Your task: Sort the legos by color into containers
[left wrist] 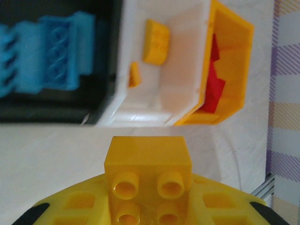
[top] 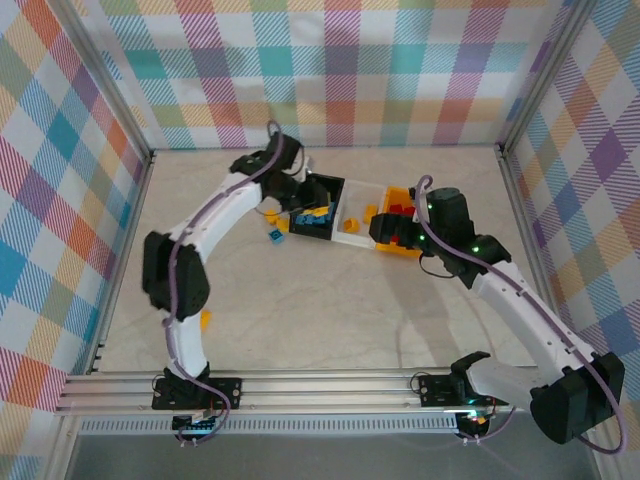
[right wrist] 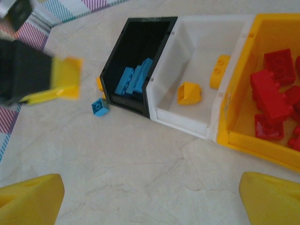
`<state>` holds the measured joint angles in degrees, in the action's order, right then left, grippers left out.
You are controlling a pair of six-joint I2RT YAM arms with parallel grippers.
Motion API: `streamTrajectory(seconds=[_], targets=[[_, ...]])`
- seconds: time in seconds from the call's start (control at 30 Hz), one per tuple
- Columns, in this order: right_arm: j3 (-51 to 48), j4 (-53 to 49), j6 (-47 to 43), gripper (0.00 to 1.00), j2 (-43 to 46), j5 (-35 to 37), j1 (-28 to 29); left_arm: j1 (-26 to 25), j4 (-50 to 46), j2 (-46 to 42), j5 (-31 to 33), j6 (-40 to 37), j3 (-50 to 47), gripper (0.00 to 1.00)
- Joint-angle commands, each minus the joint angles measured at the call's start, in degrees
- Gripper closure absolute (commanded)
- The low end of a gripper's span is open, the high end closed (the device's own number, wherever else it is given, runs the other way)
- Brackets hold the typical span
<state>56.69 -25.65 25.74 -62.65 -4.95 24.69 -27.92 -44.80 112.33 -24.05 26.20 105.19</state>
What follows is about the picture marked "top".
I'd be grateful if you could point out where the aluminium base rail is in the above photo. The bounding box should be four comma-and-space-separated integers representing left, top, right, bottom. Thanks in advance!
54, 368, 604, 417

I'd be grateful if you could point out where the aluminium side rail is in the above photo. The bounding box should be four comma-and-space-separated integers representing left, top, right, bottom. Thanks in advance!
496, 143, 581, 371
82, 149, 157, 376

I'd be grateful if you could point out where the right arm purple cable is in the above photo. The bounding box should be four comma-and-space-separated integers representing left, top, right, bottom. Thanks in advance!
413, 174, 630, 456

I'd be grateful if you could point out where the control circuit board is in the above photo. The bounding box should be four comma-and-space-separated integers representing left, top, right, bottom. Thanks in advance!
172, 412, 221, 436
457, 409, 494, 431

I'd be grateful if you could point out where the left control circuit board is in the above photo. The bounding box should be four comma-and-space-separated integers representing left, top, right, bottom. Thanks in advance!
172, 412, 221, 436

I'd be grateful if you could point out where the aluminium frame post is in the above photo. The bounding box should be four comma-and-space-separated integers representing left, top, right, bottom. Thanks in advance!
497, 0, 604, 159
59, 0, 157, 164

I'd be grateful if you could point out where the left aluminium side rail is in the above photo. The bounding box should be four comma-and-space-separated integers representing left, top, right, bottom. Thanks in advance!
82, 149, 157, 376

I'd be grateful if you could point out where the clear white plastic bin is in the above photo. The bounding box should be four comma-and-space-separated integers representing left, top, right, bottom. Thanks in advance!
333, 178, 389, 250

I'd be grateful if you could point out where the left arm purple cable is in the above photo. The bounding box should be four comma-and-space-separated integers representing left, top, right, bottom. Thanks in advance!
162, 119, 234, 447

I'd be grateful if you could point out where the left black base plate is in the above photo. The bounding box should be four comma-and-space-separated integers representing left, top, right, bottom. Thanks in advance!
152, 375, 244, 412

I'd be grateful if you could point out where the right aluminium side rail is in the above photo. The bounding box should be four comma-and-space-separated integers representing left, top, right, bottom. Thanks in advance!
496, 143, 581, 371

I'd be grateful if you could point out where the left aluminium frame post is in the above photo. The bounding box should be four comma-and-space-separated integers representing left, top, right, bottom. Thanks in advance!
59, 0, 157, 164

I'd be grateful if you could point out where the slotted grey cable duct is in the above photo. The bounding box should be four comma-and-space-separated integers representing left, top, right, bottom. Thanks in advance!
79, 416, 460, 435

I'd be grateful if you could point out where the orange plastic bin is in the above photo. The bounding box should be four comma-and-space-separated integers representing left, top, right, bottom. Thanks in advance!
374, 185, 436, 259

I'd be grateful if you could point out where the right control circuit board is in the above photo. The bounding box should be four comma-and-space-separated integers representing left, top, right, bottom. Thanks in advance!
457, 409, 494, 431

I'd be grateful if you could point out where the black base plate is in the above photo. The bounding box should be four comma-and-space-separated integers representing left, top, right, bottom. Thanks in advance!
152, 375, 244, 412
417, 372, 511, 407

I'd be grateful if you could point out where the black plastic bin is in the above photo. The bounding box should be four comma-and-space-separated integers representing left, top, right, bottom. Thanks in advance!
288, 172, 347, 243

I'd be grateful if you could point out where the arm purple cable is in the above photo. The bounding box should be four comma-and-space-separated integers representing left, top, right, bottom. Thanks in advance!
413, 174, 630, 456
162, 119, 234, 447

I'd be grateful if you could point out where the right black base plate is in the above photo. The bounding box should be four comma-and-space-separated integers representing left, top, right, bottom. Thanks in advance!
417, 372, 511, 407

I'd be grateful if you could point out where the right aluminium frame post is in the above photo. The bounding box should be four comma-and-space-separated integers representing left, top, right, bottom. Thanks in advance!
497, 0, 604, 159

